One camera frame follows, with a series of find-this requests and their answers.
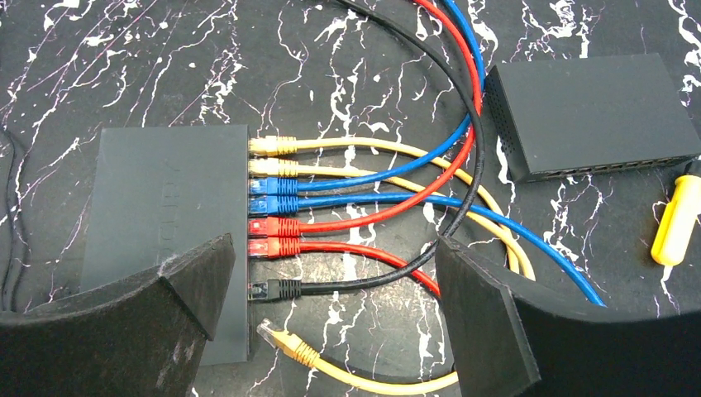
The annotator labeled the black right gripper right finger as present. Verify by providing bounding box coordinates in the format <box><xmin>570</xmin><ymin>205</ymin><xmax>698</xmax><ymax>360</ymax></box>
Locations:
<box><xmin>436</xmin><ymin>238</ymin><xmax>700</xmax><ymax>396</ymax></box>

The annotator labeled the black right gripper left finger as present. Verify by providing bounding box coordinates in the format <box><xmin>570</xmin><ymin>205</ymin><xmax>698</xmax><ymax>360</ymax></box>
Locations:
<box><xmin>1</xmin><ymin>234</ymin><xmax>236</xmax><ymax>396</ymax></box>

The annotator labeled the thin black power cable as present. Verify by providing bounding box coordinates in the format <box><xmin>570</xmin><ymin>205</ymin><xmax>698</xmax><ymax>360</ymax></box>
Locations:
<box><xmin>0</xmin><ymin>128</ymin><xmax>31</xmax><ymax>313</ymax></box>

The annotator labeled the black network switch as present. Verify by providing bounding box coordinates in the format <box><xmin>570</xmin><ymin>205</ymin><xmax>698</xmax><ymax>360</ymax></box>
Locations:
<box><xmin>80</xmin><ymin>125</ymin><xmax>252</xmax><ymax>366</ymax></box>
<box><xmin>484</xmin><ymin>54</ymin><xmax>700</xmax><ymax>183</ymax></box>

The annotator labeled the thick black ethernet cable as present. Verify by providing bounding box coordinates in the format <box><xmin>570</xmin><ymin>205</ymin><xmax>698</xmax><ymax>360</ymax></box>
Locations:
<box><xmin>246</xmin><ymin>0</ymin><xmax>488</xmax><ymax>303</ymax></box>

